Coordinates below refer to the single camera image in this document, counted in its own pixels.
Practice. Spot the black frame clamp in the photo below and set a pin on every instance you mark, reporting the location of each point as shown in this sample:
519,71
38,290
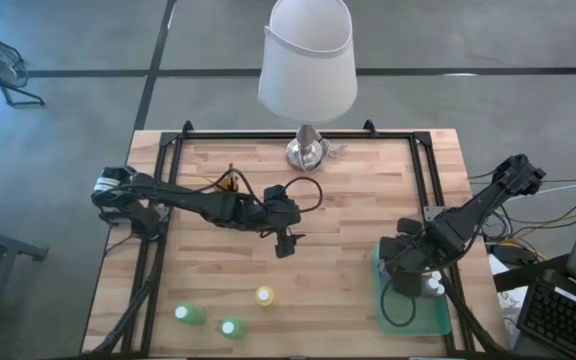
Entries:
369,126
186,126

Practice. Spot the light green paint bottle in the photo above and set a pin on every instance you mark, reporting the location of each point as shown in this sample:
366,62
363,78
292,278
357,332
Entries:
233,328
189,313

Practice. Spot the thin orange bristle paintbrush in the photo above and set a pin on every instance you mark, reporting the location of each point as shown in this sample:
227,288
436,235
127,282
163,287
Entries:
230,170

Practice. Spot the silver table lamp white shade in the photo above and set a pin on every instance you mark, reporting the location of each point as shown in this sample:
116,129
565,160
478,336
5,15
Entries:
308,65

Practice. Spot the small red paint bottle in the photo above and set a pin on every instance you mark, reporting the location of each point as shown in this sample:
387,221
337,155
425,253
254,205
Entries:
441,290

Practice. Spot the white papers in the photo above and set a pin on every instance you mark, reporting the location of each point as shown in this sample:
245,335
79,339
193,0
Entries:
510,305

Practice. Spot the teal plastic bin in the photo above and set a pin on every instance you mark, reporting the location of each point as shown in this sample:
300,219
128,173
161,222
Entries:
418,320

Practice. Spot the orange brush holder cup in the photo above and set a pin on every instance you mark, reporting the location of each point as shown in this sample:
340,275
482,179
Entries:
228,186

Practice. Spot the dark green paint bottle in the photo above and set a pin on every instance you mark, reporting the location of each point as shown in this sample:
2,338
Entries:
432,285

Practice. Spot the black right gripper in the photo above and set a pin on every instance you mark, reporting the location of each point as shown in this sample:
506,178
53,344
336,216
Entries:
408,255

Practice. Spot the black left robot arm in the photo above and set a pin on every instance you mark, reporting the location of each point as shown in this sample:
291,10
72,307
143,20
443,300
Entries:
208,205

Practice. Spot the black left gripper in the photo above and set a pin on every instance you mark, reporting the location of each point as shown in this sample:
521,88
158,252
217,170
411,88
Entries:
280,215

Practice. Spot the large yellow paint bottle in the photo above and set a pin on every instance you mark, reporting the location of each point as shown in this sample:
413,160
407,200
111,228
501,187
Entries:
264,296

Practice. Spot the black power strip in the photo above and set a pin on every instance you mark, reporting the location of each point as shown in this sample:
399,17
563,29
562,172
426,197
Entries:
515,252

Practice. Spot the small magenta paint bottle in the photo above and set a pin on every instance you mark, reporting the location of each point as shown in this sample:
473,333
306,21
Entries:
437,274

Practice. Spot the black aluminium table frame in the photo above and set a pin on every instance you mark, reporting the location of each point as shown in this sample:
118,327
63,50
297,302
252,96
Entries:
293,135

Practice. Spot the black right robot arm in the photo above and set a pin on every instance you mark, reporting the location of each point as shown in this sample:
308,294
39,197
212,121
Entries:
488,200

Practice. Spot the dark metal stand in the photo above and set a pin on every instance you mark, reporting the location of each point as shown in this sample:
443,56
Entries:
3,245

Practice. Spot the black keyboard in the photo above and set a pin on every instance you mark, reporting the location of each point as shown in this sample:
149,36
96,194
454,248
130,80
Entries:
563,320

